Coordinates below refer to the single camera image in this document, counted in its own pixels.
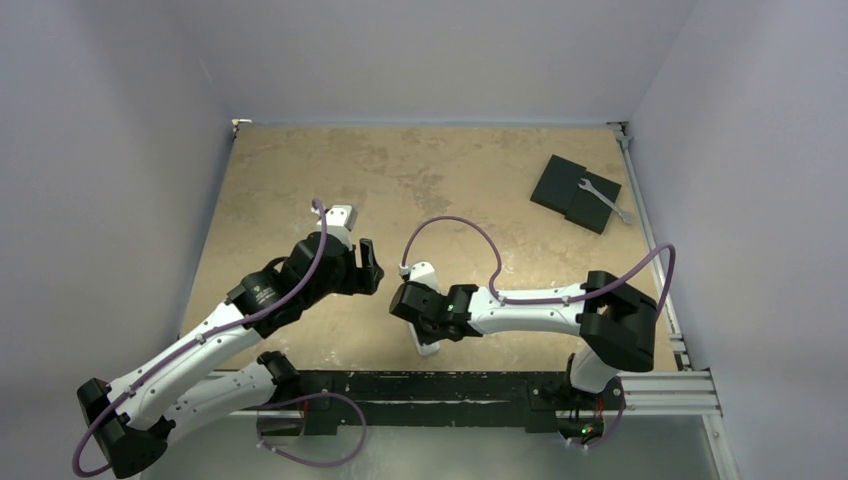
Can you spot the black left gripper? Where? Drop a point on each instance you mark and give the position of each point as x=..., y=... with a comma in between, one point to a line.
x=362, y=280

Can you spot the white remote control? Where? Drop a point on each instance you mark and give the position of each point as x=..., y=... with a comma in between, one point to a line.
x=424, y=343

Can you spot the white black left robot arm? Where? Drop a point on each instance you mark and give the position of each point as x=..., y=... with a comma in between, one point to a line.
x=132, y=420

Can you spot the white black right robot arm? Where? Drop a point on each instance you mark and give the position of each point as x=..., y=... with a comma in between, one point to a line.
x=616, y=321

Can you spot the black foam pad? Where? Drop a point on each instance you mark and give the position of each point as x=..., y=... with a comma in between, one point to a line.
x=558, y=189

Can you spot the silver open-end wrench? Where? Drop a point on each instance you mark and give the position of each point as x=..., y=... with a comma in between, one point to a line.
x=626, y=216

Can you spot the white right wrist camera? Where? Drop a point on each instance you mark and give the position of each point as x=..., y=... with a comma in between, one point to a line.
x=421, y=272

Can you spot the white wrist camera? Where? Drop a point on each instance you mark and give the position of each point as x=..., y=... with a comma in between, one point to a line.
x=421, y=272
x=338, y=222

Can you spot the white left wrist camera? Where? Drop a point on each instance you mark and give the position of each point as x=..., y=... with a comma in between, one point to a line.
x=338, y=222

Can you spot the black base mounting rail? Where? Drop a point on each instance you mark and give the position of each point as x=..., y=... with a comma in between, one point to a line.
x=535, y=402

